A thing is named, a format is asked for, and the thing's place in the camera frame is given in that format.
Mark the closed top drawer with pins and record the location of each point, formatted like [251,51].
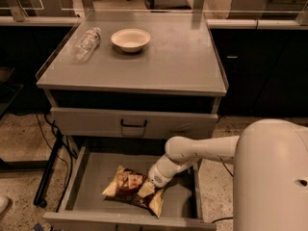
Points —
[106,123]

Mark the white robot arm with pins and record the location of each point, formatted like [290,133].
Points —
[270,159]

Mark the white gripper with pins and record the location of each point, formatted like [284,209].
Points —
[157,175]

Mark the grey drawer cabinet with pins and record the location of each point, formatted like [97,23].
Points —
[123,84]

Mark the clear plastic water bottle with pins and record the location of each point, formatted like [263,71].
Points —
[86,44]

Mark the brown chip bag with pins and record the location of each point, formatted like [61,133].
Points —
[125,186]

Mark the white paper bowl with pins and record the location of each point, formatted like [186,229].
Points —
[131,40]

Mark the open middle drawer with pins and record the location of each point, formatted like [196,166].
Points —
[84,208]

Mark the white shoe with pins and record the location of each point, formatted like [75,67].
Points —
[4,203]

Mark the black drawer handle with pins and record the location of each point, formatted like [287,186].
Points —
[133,125]

